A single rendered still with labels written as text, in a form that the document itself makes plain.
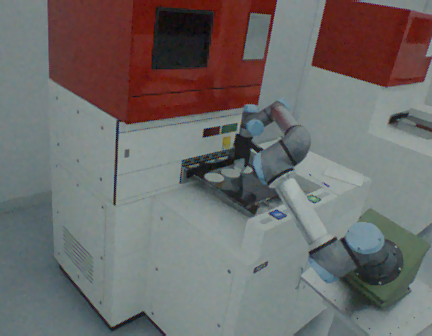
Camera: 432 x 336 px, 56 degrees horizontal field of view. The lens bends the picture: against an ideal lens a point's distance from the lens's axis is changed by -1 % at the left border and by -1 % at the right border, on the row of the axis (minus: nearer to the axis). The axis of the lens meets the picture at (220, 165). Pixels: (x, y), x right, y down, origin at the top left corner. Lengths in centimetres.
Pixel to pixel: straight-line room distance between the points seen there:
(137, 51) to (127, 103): 20
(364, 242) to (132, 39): 109
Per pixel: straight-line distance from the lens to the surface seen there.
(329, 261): 147
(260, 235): 160
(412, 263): 165
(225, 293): 178
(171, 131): 189
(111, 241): 202
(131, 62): 161
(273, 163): 150
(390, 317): 162
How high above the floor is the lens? 179
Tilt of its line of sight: 24 degrees down
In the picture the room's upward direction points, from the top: 9 degrees clockwise
